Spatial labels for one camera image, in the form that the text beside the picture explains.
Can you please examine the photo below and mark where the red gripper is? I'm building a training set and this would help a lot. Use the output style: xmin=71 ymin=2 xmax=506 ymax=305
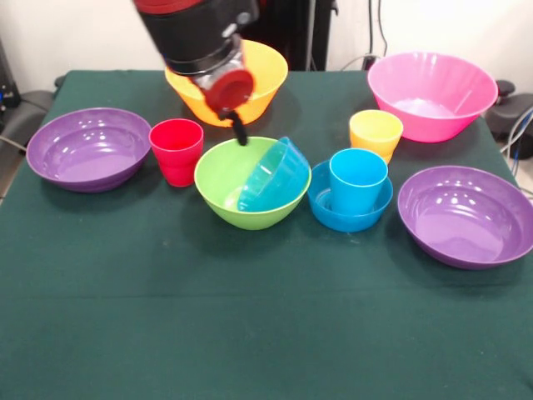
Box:
xmin=164 ymin=64 xmax=255 ymax=148

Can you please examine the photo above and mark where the green bowl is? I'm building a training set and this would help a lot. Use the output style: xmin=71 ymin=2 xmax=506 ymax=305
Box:
xmin=194 ymin=136 xmax=313 ymax=232

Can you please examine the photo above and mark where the orange bowl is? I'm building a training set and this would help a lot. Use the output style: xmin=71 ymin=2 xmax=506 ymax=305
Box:
xmin=164 ymin=39 xmax=289 ymax=128

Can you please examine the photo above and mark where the red cup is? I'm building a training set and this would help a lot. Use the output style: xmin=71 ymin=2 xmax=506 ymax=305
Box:
xmin=148 ymin=118 xmax=205 ymax=188

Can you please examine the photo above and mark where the blue bowl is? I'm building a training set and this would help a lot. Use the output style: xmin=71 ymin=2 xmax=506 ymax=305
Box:
xmin=306 ymin=160 xmax=395 ymax=233
xmin=237 ymin=136 xmax=311 ymax=213

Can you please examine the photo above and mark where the orange cup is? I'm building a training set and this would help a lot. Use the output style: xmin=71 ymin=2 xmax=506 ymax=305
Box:
xmin=348 ymin=109 xmax=404 ymax=163

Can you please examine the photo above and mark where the blue cup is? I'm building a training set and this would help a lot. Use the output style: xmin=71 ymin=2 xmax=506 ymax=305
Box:
xmin=328 ymin=148 xmax=389 ymax=216

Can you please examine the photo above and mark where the pink bowl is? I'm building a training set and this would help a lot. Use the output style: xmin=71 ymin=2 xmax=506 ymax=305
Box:
xmin=367 ymin=51 xmax=499 ymax=144

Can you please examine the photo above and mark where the black computer tower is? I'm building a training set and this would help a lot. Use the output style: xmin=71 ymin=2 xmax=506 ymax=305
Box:
xmin=0 ymin=37 xmax=22 ymax=122

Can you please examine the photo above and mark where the purple bowl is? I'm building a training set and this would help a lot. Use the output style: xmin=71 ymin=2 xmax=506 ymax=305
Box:
xmin=397 ymin=165 xmax=533 ymax=271
xmin=25 ymin=107 xmax=152 ymax=194

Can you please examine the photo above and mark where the dark green tablecloth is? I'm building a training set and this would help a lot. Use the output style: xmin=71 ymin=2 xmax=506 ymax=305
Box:
xmin=0 ymin=69 xmax=533 ymax=400

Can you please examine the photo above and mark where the black knobbed device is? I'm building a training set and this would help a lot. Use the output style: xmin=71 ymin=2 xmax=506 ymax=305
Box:
xmin=486 ymin=79 xmax=533 ymax=141

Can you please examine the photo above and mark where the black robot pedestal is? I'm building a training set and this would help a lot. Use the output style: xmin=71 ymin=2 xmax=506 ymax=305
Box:
xmin=249 ymin=0 xmax=338 ymax=72

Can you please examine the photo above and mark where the black wall cable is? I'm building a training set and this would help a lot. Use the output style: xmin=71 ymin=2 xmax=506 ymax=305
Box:
xmin=376 ymin=0 xmax=391 ymax=58

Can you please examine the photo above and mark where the grey cable bundle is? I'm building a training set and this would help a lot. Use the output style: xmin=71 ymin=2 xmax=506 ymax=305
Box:
xmin=499 ymin=106 xmax=533 ymax=197

